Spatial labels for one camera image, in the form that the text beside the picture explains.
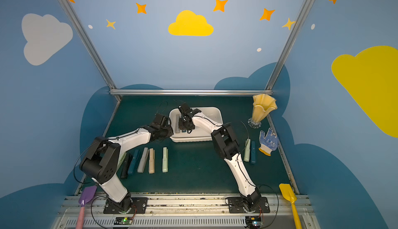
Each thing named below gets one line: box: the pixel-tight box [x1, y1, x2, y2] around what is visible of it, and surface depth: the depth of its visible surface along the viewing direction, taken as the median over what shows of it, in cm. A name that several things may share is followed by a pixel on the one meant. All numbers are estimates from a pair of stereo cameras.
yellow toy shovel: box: [278, 183, 303, 229], surface depth 77 cm
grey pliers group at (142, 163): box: [137, 147, 150, 174], surface depth 88 cm
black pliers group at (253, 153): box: [249, 140, 257, 165], surface depth 92 cm
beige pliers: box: [148, 148, 155, 175], surface depth 88 cm
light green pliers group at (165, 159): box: [162, 147, 169, 173], surface depth 89 cm
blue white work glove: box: [258, 127, 280, 157], surface depth 98 cm
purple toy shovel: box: [75, 185, 97, 229], surface depth 76 cm
